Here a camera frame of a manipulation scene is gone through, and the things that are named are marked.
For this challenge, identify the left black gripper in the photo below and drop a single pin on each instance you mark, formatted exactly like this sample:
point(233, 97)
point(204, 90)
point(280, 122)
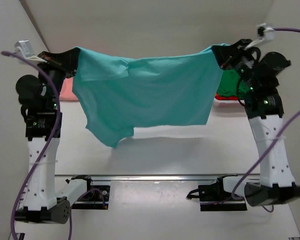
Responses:
point(70, 57)

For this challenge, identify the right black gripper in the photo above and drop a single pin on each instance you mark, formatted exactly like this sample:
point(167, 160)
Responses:
point(226, 56)

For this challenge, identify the teal t shirt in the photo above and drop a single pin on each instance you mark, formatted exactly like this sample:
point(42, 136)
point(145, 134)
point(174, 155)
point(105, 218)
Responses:
point(119, 94)

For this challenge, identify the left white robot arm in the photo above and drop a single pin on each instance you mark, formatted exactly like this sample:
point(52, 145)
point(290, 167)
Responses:
point(40, 108)

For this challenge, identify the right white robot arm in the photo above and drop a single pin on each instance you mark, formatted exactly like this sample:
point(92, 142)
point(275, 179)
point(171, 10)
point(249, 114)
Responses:
point(270, 180)

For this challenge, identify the folded pink t shirt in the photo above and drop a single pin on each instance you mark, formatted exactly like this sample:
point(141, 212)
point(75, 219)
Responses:
point(66, 93)

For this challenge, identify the red orange t shirt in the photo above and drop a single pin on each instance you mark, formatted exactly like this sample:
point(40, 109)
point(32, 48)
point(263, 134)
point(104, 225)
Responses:
point(225, 98)

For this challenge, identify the white plastic basket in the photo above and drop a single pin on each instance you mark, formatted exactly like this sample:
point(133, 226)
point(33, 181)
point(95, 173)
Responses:
point(226, 103)

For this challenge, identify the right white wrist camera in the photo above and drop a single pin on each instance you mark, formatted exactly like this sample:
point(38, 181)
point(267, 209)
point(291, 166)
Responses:
point(265, 35)

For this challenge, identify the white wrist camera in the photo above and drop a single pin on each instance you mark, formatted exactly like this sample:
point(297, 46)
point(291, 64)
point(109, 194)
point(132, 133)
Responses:
point(265, 35)
point(23, 48)

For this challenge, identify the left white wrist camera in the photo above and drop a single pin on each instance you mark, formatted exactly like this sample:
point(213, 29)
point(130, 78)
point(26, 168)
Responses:
point(23, 48)

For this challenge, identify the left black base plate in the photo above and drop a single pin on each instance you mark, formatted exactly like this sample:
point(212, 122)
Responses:
point(98, 199)

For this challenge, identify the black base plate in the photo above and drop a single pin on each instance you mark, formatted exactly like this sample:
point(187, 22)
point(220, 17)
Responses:
point(213, 198)
point(98, 199)

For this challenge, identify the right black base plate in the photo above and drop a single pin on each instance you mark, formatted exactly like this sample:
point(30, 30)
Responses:
point(213, 198)

